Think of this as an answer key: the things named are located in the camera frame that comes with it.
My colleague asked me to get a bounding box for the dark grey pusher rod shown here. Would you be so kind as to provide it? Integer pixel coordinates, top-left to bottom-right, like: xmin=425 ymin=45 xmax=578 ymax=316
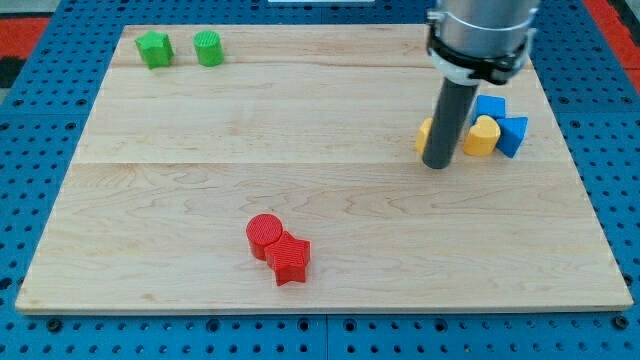
xmin=422 ymin=79 xmax=478 ymax=169

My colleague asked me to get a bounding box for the yellow hexagon block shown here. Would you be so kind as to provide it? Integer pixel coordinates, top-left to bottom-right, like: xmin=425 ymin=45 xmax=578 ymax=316
xmin=415 ymin=118 xmax=433 ymax=154

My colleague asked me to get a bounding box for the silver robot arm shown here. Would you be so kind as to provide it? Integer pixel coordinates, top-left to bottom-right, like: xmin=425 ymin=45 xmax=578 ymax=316
xmin=422 ymin=0 xmax=540 ymax=169

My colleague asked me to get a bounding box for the blue cube block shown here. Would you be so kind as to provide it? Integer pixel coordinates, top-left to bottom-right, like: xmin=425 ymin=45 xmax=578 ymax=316
xmin=470 ymin=95 xmax=507 ymax=125

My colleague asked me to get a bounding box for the yellow heart block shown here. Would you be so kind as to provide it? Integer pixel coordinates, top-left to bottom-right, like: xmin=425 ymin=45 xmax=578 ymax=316
xmin=463 ymin=115 xmax=501 ymax=157

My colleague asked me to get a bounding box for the blue triangle block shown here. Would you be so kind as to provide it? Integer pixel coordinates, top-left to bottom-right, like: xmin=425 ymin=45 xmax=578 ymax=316
xmin=496 ymin=117 xmax=528 ymax=158

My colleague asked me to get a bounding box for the light wooden board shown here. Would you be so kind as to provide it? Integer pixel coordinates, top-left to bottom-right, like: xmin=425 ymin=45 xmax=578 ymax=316
xmin=16 ymin=25 xmax=633 ymax=315

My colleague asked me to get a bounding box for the red star block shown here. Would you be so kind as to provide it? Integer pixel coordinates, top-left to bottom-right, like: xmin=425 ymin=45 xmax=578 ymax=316
xmin=265 ymin=231 xmax=311 ymax=286

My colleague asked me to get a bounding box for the red cylinder block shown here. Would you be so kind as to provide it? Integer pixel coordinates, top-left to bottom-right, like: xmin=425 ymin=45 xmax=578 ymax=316
xmin=245 ymin=214 xmax=283 ymax=261

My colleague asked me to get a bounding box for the green cylinder block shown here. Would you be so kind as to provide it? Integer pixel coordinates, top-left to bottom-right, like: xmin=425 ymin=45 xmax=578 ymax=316
xmin=193 ymin=30 xmax=224 ymax=67

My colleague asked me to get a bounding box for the green star block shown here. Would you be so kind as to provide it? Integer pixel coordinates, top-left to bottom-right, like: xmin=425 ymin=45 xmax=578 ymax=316
xmin=135 ymin=30 xmax=174 ymax=69

